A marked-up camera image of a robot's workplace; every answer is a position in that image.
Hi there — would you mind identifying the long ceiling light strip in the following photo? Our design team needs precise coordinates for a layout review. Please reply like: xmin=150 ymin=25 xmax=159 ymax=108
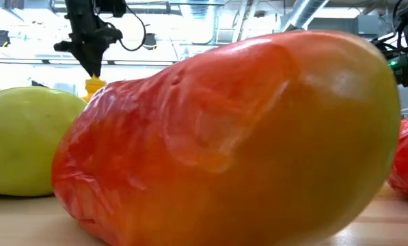
xmin=0 ymin=58 xmax=177 ymax=66

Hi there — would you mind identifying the ribbed silver ventilation duct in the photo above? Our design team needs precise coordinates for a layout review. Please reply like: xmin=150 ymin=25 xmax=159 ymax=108
xmin=189 ymin=0 xmax=211 ymax=20

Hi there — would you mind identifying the smooth silver ventilation duct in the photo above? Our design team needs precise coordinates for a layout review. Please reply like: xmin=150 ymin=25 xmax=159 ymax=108
xmin=280 ymin=0 xmax=331 ymax=32

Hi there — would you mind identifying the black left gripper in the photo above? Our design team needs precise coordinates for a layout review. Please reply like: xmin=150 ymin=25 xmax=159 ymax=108
xmin=53 ymin=0 xmax=124 ymax=77

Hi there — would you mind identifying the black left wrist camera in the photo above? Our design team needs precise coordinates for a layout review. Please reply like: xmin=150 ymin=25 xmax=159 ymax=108
xmin=97 ymin=0 xmax=128 ymax=18

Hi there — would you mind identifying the black ceiling device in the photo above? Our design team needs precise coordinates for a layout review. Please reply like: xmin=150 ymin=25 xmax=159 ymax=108
xmin=142 ymin=32 xmax=158 ymax=51

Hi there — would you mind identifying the green apple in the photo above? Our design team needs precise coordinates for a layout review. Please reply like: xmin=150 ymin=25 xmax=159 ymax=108
xmin=0 ymin=85 xmax=88 ymax=198

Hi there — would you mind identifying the red yellow mango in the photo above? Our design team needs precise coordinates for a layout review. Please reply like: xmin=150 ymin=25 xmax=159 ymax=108
xmin=51 ymin=29 xmax=403 ymax=246

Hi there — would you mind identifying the yellow plastic bottle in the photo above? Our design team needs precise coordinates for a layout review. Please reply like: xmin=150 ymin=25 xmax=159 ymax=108
xmin=81 ymin=74 xmax=107 ymax=103

